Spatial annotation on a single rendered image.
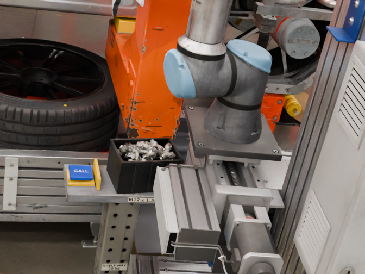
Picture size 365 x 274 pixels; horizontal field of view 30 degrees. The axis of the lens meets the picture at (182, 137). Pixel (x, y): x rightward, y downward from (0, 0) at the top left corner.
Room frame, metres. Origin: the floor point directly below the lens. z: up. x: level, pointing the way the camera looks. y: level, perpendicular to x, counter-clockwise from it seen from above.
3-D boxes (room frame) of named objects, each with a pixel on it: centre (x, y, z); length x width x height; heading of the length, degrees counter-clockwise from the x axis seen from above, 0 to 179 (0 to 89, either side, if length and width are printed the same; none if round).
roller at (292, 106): (2.55, -0.37, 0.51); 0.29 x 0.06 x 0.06; 18
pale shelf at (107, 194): (1.81, 0.12, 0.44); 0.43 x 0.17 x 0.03; 108
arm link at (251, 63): (1.56, -0.12, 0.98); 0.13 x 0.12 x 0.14; 121
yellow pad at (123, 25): (2.52, 0.28, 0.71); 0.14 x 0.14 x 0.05; 18
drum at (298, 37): (2.35, -0.31, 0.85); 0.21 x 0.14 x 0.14; 18
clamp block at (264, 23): (2.18, -0.19, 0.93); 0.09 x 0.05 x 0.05; 18
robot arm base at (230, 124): (1.57, -0.12, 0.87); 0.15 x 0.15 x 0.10
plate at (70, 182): (1.76, 0.28, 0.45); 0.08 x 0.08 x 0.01; 18
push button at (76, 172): (1.76, 0.28, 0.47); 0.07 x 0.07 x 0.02; 18
